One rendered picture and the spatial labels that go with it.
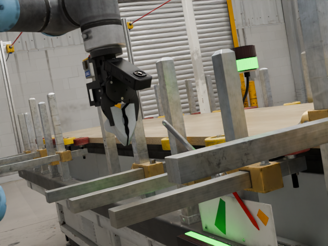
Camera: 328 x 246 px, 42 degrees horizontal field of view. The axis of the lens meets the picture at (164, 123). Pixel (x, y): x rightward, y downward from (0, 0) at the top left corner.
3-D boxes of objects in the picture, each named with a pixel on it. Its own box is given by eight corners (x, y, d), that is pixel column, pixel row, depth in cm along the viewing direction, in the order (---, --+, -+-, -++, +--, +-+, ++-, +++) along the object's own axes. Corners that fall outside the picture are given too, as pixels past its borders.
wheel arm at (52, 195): (50, 206, 114) (46, 191, 114) (47, 205, 117) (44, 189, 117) (187, 170, 134) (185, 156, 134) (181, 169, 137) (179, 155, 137)
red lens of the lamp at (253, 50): (239, 57, 86) (237, 47, 86) (222, 62, 92) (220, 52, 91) (262, 54, 89) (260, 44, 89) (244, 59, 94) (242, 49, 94)
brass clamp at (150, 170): (149, 183, 124) (146, 166, 124) (130, 179, 136) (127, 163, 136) (167, 177, 127) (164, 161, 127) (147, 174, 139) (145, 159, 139)
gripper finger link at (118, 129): (114, 146, 98) (108, 106, 97) (129, 145, 93) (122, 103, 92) (103, 149, 96) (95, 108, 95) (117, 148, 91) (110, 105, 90)
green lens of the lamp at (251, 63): (241, 70, 86) (239, 59, 86) (224, 73, 92) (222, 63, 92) (264, 66, 89) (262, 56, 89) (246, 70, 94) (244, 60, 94)
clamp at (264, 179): (264, 194, 80) (260, 167, 80) (222, 187, 92) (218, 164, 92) (286, 186, 83) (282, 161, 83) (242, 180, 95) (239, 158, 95)
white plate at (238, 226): (277, 257, 80) (269, 205, 79) (201, 231, 103) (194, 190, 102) (279, 256, 80) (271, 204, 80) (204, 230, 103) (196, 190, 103)
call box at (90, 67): (92, 78, 150) (88, 56, 150) (86, 81, 157) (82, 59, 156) (110, 76, 154) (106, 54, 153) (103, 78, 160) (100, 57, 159)
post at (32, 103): (43, 174, 265) (29, 98, 262) (42, 174, 268) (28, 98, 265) (49, 173, 266) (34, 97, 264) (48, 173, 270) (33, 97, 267)
